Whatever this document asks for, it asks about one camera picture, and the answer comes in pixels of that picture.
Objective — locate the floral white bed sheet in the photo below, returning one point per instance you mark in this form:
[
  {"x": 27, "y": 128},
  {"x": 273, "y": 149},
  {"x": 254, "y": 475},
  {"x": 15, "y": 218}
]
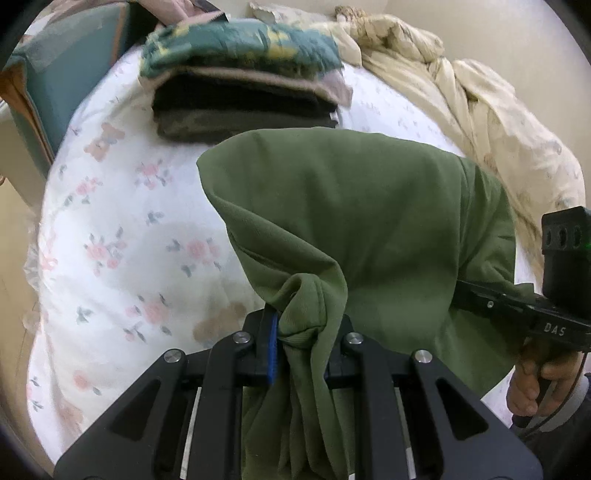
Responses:
[{"x": 134, "y": 260}]

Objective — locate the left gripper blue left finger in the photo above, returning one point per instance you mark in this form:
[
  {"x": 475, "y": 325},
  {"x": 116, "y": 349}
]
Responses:
[{"x": 259, "y": 363}]

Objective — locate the cream yellow quilt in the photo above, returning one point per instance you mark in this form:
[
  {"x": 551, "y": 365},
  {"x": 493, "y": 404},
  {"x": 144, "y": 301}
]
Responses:
[{"x": 474, "y": 107}]

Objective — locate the green pants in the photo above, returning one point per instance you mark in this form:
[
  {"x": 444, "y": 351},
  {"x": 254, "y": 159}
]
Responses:
[{"x": 330, "y": 224}]

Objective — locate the person right hand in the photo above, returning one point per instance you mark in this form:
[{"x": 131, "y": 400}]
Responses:
[{"x": 532, "y": 366}]

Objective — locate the teal floral folded garment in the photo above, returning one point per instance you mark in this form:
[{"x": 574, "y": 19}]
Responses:
[{"x": 279, "y": 49}]

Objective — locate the cream pillow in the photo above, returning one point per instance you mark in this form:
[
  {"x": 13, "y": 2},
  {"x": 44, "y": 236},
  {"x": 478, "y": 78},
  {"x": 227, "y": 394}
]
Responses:
[{"x": 279, "y": 14}]

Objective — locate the black folded garment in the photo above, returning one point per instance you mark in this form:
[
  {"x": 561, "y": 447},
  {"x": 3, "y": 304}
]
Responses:
[{"x": 190, "y": 92}]

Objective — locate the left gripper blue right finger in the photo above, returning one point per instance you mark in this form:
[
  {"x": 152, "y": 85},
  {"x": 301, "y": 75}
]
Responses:
[{"x": 339, "y": 363}]

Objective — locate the dark camouflage folded pants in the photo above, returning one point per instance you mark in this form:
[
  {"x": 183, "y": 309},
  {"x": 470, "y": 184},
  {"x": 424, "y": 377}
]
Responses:
[{"x": 211, "y": 126}]

